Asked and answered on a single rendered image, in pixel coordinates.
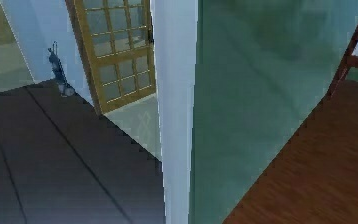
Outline wooden glass-paned room door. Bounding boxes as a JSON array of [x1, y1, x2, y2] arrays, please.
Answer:
[[65, 0, 157, 115]]

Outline brown wooden bed frame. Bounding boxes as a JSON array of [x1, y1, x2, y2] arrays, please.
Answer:
[[326, 0, 358, 100]]

